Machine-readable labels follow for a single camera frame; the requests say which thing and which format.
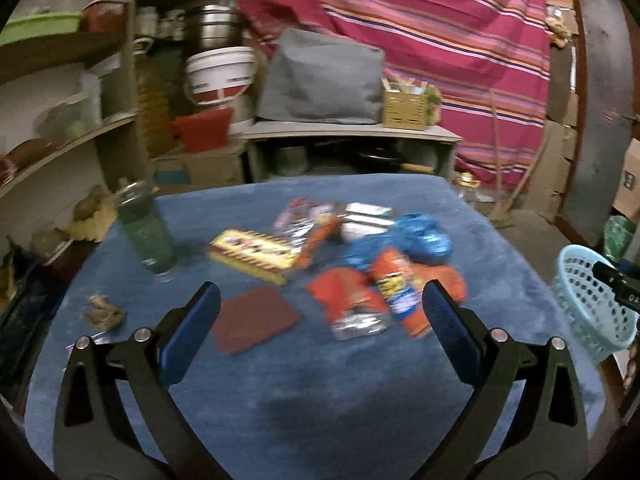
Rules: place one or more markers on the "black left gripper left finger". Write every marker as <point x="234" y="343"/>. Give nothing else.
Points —
<point x="115" y="417"/>

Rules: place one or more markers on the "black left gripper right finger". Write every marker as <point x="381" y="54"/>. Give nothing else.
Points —
<point x="525" y="418"/>

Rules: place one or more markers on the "light blue plastic basket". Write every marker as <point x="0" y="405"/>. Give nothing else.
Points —
<point x="597" y="320"/>

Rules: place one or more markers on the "cardboard box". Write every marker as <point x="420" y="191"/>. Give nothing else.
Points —
<point x="627" y="199"/>

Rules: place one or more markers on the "dried brown leaf scrap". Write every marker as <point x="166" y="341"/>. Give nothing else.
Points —
<point x="102" y="314"/>

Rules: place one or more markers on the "straw broom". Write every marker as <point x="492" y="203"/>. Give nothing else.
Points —
<point x="500" y="215"/>

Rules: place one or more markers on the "maroon scouring pad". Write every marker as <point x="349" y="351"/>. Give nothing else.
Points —
<point x="253" y="318"/>

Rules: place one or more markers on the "clear oil jug yellow label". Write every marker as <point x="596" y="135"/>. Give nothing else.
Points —
<point x="467" y="186"/>

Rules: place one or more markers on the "grey metal door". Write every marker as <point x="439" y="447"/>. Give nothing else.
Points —
<point x="607" y="85"/>

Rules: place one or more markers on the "blue crumpled plastic bag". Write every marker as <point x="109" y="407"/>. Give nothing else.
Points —
<point x="418" y="237"/>

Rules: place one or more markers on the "orange blue snack packet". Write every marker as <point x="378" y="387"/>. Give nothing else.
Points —
<point x="394" y="280"/>

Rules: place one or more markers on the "red foil snack wrapper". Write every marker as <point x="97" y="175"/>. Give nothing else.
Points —
<point x="352" y="308"/>

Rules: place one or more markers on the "blue fuzzy table mat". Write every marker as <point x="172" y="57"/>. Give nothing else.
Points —
<point x="306" y="405"/>

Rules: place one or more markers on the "green vegetable bunch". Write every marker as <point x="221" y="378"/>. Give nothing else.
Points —
<point x="433" y="105"/>

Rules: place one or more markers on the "tan woven utensil basket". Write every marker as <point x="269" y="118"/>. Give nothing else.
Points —
<point x="404" y="105"/>

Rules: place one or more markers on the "red striped curtain cloth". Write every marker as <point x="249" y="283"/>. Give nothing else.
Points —
<point x="489" y="59"/>

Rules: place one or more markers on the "red plastic tub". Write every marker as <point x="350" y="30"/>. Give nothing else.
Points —
<point x="204" y="131"/>

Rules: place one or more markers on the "grey wooden side shelf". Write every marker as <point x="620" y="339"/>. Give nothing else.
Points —
<point x="299" y="149"/>

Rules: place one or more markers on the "grey fabric cover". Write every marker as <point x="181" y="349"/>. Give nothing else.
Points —
<point x="319" y="78"/>

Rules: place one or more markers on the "white plastic bucket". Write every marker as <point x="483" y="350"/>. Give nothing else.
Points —
<point x="217" y="76"/>

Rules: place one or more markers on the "green plastic basin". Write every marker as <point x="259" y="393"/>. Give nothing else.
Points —
<point x="40" y="25"/>

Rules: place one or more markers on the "steel cooking pot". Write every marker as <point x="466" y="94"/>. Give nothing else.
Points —
<point x="211" y="27"/>

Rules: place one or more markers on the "wooden wall shelf unit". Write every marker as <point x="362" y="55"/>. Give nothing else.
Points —
<point x="69" y="109"/>

